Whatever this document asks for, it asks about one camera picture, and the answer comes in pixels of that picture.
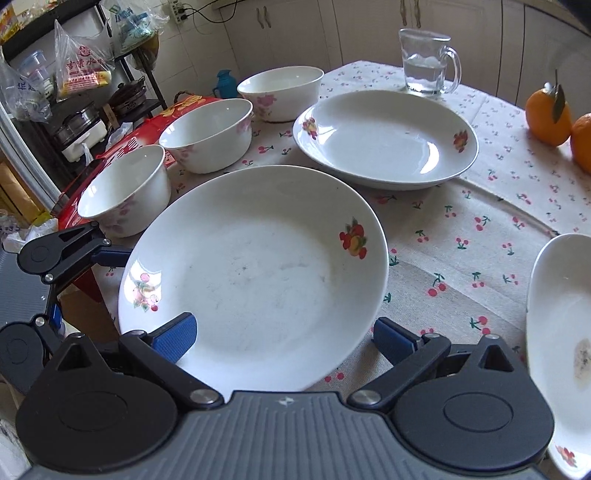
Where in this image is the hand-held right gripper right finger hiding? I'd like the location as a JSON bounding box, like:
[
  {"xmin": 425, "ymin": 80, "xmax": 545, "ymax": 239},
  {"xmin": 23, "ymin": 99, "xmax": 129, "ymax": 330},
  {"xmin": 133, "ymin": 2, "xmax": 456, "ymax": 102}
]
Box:
[{"xmin": 347, "ymin": 318, "xmax": 527, "ymax": 412}]

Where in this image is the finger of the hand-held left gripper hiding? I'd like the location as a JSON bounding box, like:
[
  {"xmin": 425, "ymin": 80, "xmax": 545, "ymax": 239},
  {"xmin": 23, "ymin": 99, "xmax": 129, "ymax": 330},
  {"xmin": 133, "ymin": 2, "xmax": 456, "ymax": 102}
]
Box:
[
  {"xmin": 44, "ymin": 220, "xmax": 136, "ymax": 284},
  {"xmin": 32, "ymin": 281, "xmax": 70, "ymax": 344}
]

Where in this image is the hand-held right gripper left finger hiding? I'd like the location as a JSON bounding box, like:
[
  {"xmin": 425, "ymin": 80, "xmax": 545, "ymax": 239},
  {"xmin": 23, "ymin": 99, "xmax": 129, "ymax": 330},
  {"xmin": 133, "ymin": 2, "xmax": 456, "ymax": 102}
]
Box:
[{"xmin": 55, "ymin": 312, "xmax": 225, "ymax": 411}]

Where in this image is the large white fruit-print plate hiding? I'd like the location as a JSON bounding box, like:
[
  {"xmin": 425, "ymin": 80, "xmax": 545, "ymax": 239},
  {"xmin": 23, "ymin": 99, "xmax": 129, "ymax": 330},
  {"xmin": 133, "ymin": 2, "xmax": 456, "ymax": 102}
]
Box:
[{"xmin": 117, "ymin": 165, "xmax": 390, "ymax": 393}]

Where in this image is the white pink-flower bowl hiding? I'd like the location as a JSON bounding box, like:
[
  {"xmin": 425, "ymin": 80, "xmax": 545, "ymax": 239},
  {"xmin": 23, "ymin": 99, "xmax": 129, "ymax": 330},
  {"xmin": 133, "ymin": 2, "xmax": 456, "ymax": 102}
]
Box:
[
  {"xmin": 237, "ymin": 66, "xmax": 325, "ymax": 123},
  {"xmin": 159, "ymin": 98, "xmax": 254, "ymax": 175},
  {"xmin": 77, "ymin": 144, "xmax": 172, "ymax": 238}
]

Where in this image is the white electric cooker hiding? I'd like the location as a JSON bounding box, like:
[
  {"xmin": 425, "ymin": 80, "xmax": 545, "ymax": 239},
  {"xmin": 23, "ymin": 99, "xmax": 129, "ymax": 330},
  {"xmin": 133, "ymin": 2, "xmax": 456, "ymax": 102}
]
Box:
[{"xmin": 54, "ymin": 102, "xmax": 112, "ymax": 163}]

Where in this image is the cherry-print tablecloth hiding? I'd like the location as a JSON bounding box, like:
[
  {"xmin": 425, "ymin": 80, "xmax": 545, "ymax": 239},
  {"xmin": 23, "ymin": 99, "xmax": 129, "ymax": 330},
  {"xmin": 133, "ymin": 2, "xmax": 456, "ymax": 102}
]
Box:
[{"xmin": 92, "ymin": 60, "xmax": 591, "ymax": 480}]

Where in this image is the red gift box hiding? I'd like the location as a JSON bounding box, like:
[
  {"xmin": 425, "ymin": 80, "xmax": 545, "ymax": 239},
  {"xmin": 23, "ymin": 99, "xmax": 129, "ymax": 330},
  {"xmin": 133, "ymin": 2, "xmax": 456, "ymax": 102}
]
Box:
[{"xmin": 58, "ymin": 95, "xmax": 222, "ymax": 296}]

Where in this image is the black pot with lid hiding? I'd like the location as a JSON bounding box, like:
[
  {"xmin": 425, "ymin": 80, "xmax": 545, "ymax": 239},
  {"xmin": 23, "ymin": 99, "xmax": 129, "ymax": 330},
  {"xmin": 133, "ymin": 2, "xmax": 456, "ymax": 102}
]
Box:
[{"xmin": 110, "ymin": 79, "xmax": 147, "ymax": 116}]

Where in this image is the black metal shelf rack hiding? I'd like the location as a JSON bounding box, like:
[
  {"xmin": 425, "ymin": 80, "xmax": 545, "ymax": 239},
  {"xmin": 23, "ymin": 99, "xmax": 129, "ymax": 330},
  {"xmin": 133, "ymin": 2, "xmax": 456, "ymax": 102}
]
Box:
[{"xmin": 0, "ymin": 0, "xmax": 169, "ymax": 222}]

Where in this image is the plastic bag with yellow packet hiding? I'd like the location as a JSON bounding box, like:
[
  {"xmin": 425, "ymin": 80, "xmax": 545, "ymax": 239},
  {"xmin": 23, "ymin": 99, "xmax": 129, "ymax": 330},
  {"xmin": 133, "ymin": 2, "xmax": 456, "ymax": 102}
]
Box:
[{"xmin": 54, "ymin": 19, "xmax": 115, "ymax": 102}]

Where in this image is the clear blue-print plastic bag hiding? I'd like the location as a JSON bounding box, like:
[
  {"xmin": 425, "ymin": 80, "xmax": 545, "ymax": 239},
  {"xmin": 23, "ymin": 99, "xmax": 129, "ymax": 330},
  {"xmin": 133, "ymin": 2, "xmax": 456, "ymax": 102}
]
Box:
[{"xmin": 0, "ymin": 46, "xmax": 54, "ymax": 121}]

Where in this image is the blue thermos jug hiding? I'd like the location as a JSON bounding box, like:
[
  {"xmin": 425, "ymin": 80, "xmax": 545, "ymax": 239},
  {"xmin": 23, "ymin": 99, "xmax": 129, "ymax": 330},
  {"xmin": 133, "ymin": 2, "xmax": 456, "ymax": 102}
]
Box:
[{"xmin": 212, "ymin": 69, "xmax": 238, "ymax": 100}]

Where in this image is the plastic bag with green packets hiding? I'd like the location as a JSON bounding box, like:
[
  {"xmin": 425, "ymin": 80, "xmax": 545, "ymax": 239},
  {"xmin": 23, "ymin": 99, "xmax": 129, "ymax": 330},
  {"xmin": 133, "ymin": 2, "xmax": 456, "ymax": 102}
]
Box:
[{"xmin": 99, "ymin": 0, "xmax": 171, "ymax": 54}]

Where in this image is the orange with leaf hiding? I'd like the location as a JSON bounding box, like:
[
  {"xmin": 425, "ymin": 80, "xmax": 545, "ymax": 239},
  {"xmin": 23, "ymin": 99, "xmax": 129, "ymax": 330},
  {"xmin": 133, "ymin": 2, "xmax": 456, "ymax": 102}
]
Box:
[{"xmin": 525, "ymin": 69, "xmax": 573, "ymax": 147}]

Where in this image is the glass mug with water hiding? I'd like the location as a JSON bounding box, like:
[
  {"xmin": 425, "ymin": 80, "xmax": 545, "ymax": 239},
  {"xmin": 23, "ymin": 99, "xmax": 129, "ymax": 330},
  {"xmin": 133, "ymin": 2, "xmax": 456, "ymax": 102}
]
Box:
[{"xmin": 399, "ymin": 28, "xmax": 462, "ymax": 97}]

